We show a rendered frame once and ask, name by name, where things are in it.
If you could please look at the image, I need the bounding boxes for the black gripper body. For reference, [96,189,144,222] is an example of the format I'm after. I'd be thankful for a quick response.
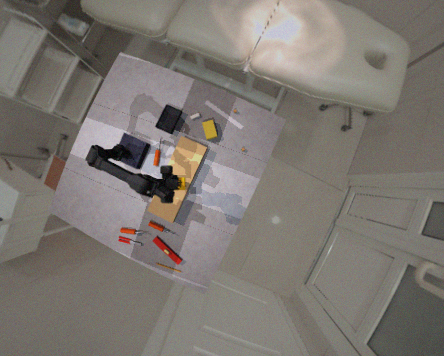
[159,165,173,204]

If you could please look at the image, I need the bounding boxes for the red spirit level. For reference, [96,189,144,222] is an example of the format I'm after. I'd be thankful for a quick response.
[152,236,183,265]

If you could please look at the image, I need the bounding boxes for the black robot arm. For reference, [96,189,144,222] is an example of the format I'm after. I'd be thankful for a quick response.
[85,144,179,203]

